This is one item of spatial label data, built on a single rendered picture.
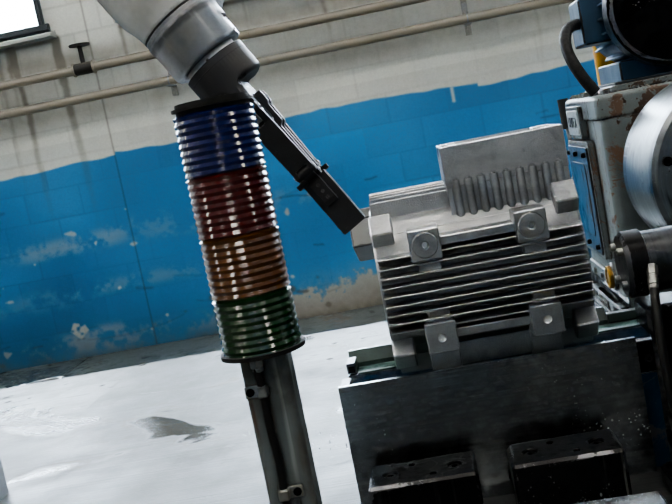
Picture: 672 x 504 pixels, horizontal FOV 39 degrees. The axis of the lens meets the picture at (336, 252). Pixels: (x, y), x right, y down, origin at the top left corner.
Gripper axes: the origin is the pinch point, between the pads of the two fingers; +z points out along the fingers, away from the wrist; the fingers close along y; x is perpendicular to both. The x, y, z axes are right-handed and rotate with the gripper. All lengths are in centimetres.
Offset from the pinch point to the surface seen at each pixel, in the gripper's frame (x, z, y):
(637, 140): -33.0, 20.4, 25.2
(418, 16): -62, -51, 540
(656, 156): -31.9, 21.7, 15.2
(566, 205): -17.9, 14.5, -13.3
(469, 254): -8.1, 11.9, -15.2
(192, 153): 1.0, -9.5, -38.6
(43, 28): 132, -211, 535
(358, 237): 2.4, 5.6, 15.7
